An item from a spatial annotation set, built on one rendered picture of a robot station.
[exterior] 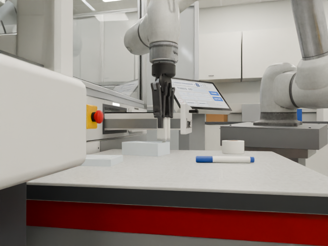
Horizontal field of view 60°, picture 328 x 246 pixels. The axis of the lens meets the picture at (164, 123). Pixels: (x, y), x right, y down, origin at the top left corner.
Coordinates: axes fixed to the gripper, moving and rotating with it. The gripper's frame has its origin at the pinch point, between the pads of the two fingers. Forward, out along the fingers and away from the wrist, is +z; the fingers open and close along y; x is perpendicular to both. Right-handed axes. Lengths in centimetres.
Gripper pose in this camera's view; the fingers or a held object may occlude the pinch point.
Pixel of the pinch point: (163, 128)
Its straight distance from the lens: 88.7
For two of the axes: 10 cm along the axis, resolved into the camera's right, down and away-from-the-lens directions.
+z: 0.0, 10.0, -0.1
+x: -9.0, 0.0, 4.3
